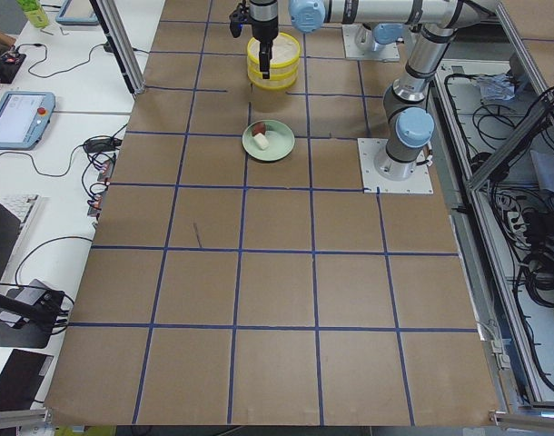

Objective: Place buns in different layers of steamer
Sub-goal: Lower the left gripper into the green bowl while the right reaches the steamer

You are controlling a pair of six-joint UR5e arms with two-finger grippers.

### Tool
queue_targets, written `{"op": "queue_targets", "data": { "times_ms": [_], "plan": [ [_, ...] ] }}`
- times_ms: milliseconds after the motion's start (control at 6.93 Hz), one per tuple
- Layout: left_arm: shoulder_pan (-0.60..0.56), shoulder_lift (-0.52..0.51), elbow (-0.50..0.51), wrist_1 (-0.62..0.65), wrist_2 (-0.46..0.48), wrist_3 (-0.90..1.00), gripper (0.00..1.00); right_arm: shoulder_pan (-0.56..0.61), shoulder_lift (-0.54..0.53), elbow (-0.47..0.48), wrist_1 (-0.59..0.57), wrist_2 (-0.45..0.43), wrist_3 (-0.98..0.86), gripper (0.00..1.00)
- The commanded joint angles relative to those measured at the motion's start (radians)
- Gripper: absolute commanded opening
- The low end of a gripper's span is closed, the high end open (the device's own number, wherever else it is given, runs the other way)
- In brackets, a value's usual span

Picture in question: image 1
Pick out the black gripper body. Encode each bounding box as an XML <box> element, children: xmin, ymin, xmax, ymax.
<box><xmin>249</xmin><ymin>0</ymin><xmax>278</xmax><ymax>44</ymax></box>

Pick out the yellow steamer layer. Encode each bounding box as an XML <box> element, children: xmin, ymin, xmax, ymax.
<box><xmin>247</xmin><ymin>32</ymin><xmax>301</xmax><ymax>69</ymax></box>
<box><xmin>247</xmin><ymin>64</ymin><xmax>299</xmax><ymax>91</ymax></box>

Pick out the brown bun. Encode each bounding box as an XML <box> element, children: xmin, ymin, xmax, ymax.
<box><xmin>251</xmin><ymin>121</ymin><xmax>267</xmax><ymax>136</ymax></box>

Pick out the white bun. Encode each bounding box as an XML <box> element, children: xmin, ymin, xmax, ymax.
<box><xmin>252</xmin><ymin>133</ymin><xmax>270</xmax><ymax>150</ymax></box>

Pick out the green plate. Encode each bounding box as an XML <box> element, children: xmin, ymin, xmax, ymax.
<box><xmin>242</xmin><ymin>120</ymin><xmax>295</xmax><ymax>162</ymax></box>

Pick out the blue teach pendant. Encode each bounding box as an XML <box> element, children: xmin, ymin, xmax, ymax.
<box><xmin>0</xmin><ymin>91</ymin><xmax>55</xmax><ymax>151</ymax></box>
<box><xmin>55</xmin><ymin>0</ymin><xmax>99</xmax><ymax>26</ymax></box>

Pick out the black power adapter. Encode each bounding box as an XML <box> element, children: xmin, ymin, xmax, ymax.
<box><xmin>83</xmin><ymin>137</ymin><xmax>122</xmax><ymax>154</ymax></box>

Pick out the white keyboard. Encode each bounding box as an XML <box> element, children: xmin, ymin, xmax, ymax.
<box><xmin>0</xmin><ymin>193</ymin><xmax>43</xmax><ymax>235</ymax></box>

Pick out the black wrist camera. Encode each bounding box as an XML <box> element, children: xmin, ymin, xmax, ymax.
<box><xmin>229</xmin><ymin>2</ymin><xmax>249</xmax><ymax>38</ymax></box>

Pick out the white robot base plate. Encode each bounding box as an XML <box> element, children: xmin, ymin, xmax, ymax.
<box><xmin>358</xmin><ymin>138</ymin><xmax>433</xmax><ymax>195</ymax></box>

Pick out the aluminium frame post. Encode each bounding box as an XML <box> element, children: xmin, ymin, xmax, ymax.
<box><xmin>90</xmin><ymin>0</ymin><xmax>145</xmax><ymax>96</ymax></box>

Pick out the black camera stand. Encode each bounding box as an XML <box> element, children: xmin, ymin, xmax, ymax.
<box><xmin>0</xmin><ymin>280</ymin><xmax>66</xmax><ymax>349</ymax></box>

